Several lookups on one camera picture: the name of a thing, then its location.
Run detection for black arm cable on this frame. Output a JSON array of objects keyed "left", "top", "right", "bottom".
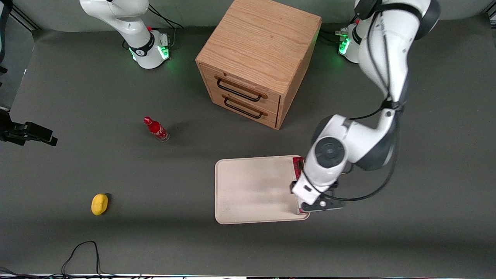
[
  {"left": 0, "top": 0, "right": 13, "bottom": 76},
  {"left": 335, "top": 10, "right": 405, "bottom": 203}
]

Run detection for black drawer handle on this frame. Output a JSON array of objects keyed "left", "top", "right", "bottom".
[
  {"left": 223, "top": 95, "right": 264, "bottom": 119},
  {"left": 216, "top": 77, "right": 263, "bottom": 102}
]

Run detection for white rectangular tray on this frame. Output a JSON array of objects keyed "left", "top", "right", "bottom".
[{"left": 215, "top": 155, "right": 311, "bottom": 225}]

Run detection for yellow lemon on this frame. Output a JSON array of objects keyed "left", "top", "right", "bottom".
[{"left": 91, "top": 193, "right": 109, "bottom": 216}]

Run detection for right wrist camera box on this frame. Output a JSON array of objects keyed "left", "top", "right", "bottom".
[{"left": 0, "top": 110, "right": 59, "bottom": 146}]

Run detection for wooden two-drawer cabinet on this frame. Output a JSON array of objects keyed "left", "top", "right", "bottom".
[{"left": 195, "top": 0, "right": 323, "bottom": 130}]

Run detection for red cola bottle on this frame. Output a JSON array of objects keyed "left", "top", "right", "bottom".
[{"left": 143, "top": 116, "right": 170, "bottom": 142}]

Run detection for red cookie box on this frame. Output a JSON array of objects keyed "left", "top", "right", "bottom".
[{"left": 292, "top": 157, "right": 310, "bottom": 216}]

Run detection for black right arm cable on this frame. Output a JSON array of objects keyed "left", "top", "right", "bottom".
[{"left": 0, "top": 0, "right": 13, "bottom": 76}]

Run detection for black looped cable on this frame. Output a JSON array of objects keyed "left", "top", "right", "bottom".
[{"left": 61, "top": 241, "right": 117, "bottom": 278}]

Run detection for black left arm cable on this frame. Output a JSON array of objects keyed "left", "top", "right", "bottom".
[{"left": 335, "top": 10, "right": 405, "bottom": 203}]

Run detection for black diagonal rail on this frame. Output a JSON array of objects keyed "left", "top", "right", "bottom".
[{"left": 9, "top": 7, "right": 41, "bottom": 31}]

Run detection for black base cables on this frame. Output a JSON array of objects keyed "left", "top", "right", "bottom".
[
  {"left": 148, "top": 4, "right": 184, "bottom": 49},
  {"left": 321, "top": 14, "right": 359, "bottom": 44}
]

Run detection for black right base cables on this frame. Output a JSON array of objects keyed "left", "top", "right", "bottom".
[{"left": 148, "top": 4, "right": 184, "bottom": 49}]

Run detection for black left base cables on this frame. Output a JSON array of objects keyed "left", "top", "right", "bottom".
[{"left": 321, "top": 14, "right": 359, "bottom": 44}]

